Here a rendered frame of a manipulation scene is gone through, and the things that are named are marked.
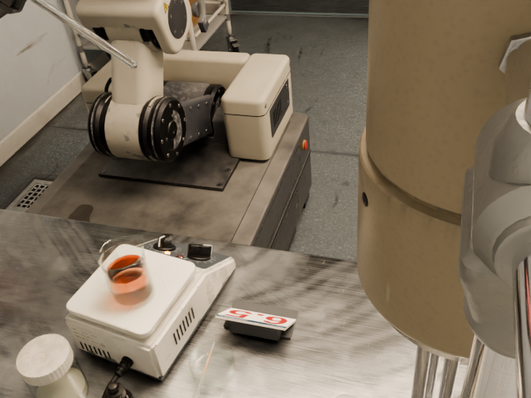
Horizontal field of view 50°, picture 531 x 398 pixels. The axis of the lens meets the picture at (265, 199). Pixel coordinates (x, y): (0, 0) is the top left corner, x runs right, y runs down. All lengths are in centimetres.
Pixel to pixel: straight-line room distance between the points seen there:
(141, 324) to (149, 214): 93
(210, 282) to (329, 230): 127
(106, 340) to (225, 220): 84
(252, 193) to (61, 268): 78
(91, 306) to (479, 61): 61
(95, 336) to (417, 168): 58
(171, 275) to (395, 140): 55
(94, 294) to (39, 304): 16
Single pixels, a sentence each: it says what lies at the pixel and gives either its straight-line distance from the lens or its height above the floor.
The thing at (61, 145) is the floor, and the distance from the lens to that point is 274.
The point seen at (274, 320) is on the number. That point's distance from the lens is 74.
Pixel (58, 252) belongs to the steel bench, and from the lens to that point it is 95.
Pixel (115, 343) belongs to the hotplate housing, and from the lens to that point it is 71.
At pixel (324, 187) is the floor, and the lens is 218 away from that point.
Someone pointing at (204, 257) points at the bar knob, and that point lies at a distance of 78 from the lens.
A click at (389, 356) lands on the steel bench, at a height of 75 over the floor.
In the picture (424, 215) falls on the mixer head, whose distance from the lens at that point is 20.
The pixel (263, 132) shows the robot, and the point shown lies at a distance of 163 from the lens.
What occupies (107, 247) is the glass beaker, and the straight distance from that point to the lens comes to 68.
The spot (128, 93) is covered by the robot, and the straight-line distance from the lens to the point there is 149.
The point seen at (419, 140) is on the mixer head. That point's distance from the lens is 19.
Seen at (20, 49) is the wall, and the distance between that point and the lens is 283.
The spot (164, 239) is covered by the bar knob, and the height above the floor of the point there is 82.
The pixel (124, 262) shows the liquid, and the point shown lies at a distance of 69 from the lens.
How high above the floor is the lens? 134
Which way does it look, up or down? 39 degrees down
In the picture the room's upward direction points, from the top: 6 degrees counter-clockwise
